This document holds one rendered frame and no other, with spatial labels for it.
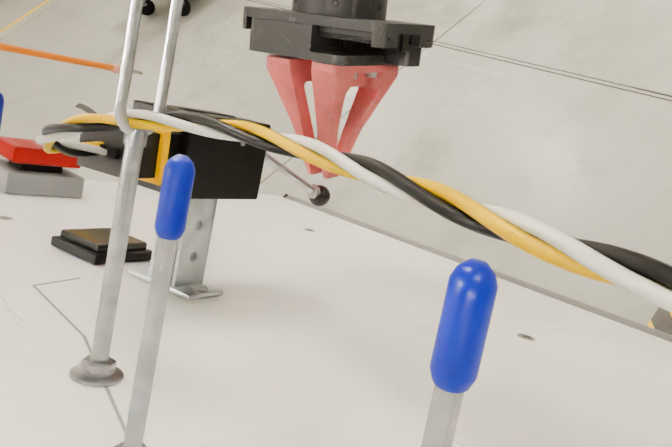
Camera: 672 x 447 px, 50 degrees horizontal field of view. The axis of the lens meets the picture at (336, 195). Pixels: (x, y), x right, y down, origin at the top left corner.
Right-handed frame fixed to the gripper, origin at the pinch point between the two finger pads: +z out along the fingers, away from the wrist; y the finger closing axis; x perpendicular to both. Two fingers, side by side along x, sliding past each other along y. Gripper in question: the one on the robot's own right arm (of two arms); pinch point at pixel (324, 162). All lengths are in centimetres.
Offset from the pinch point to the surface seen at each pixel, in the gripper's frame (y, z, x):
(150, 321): 12.8, -1.6, -25.0
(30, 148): -20.5, 2.3, -7.6
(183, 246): 1.1, 2.4, -12.9
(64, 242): -6.7, 4.1, -14.3
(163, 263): 12.8, -3.2, -24.7
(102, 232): -6.5, 4.0, -11.9
